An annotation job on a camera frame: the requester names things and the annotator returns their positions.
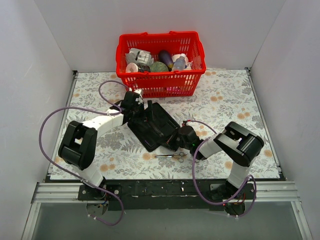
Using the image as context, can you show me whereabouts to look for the silver thinning scissors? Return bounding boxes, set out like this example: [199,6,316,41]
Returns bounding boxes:
[154,151,188,163]

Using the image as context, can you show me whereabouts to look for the black zip tool case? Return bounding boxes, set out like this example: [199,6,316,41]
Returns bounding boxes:
[127,100,180,152]

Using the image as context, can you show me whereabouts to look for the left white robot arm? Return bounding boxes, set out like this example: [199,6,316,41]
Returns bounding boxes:
[58,89,144,200]

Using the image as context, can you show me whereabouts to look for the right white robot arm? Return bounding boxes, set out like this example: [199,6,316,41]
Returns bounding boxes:
[168,121,265,199]

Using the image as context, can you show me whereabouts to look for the white paper cup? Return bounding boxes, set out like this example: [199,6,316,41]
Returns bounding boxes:
[125,62,139,73]

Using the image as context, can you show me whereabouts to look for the green round melon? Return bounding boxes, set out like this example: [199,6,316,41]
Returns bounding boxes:
[149,61,169,73]

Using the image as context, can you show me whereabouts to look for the red plastic shopping basket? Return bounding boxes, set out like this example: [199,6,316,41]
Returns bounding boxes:
[115,31,207,98]

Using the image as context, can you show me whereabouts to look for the crumpled silver foil pouch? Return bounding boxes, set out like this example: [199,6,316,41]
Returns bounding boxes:
[125,48,154,66]

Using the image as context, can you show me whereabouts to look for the purple eggplant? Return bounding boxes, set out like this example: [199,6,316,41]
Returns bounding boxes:
[158,50,174,71]

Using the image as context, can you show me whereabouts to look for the clear plastic bottle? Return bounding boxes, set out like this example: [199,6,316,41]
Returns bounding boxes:
[172,54,186,72]

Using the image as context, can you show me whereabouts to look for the white bowl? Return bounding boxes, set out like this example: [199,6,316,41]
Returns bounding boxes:
[171,54,189,63]

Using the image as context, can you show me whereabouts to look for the white pump bottle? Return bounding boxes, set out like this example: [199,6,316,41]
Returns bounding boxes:
[185,61,193,71]

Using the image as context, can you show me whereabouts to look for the black table edge rail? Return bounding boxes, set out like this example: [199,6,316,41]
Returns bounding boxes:
[33,179,298,211]

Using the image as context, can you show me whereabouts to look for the aluminium frame rail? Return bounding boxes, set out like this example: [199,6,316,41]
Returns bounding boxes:
[22,69,312,240]

